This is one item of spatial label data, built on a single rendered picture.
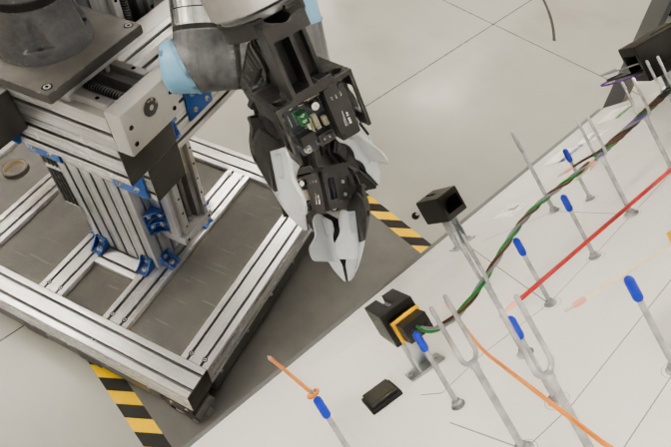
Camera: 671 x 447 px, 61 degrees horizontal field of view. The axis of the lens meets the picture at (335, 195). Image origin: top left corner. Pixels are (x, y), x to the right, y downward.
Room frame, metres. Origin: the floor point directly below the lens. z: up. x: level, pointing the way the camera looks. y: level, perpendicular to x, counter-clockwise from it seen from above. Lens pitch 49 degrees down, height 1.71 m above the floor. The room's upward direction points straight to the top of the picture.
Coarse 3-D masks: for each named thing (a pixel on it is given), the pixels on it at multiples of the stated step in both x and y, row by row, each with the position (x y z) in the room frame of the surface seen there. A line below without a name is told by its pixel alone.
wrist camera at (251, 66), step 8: (248, 48) 0.40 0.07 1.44; (248, 56) 0.41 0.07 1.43; (248, 64) 0.41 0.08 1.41; (256, 64) 0.39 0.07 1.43; (248, 72) 0.42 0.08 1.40; (256, 72) 0.40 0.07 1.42; (248, 80) 0.43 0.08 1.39; (256, 80) 0.41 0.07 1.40; (248, 88) 0.43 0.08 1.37; (248, 96) 0.44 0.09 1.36
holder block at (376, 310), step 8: (392, 288) 0.36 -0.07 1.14; (384, 296) 0.35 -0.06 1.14; (392, 296) 0.34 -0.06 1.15; (400, 296) 0.33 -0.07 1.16; (408, 296) 0.33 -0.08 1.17; (368, 304) 0.34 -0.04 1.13; (376, 304) 0.33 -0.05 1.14; (384, 304) 0.33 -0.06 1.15; (392, 304) 0.32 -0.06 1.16; (400, 304) 0.32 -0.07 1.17; (408, 304) 0.32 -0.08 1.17; (368, 312) 0.33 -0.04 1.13; (376, 312) 0.32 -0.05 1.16; (384, 312) 0.31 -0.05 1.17; (392, 312) 0.31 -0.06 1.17; (376, 320) 0.31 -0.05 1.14; (384, 320) 0.30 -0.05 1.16; (376, 328) 0.32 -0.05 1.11; (384, 328) 0.30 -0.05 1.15; (384, 336) 0.31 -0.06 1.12; (392, 336) 0.29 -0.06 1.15; (400, 344) 0.28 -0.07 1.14
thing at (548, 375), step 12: (516, 300) 0.19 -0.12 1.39; (504, 312) 0.18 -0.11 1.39; (528, 312) 0.19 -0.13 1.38; (528, 324) 0.18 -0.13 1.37; (516, 336) 0.17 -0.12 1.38; (540, 336) 0.18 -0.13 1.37; (528, 360) 0.16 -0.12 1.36; (552, 360) 0.17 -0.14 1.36; (552, 372) 0.16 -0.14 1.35; (552, 384) 0.15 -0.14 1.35; (564, 396) 0.15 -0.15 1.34; (564, 408) 0.14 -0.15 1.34; (576, 432) 0.13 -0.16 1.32; (588, 444) 0.13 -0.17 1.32
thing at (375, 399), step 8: (384, 384) 0.26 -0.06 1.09; (392, 384) 0.26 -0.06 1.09; (368, 392) 0.26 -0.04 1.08; (376, 392) 0.25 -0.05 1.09; (384, 392) 0.25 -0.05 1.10; (392, 392) 0.25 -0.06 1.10; (400, 392) 0.25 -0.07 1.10; (368, 400) 0.25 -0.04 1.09; (376, 400) 0.24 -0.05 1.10; (384, 400) 0.24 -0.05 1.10; (392, 400) 0.24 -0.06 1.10; (368, 408) 0.24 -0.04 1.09; (376, 408) 0.23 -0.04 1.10
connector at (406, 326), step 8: (400, 312) 0.31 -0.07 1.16; (416, 312) 0.30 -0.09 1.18; (424, 312) 0.30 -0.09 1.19; (392, 320) 0.30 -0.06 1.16; (400, 320) 0.30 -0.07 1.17; (408, 320) 0.29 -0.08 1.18; (416, 320) 0.29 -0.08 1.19; (424, 320) 0.29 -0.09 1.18; (392, 328) 0.30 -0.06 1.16; (400, 328) 0.28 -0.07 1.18; (408, 328) 0.28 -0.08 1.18; (416, 328) 0.28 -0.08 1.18; (408, 336) 0.28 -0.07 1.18
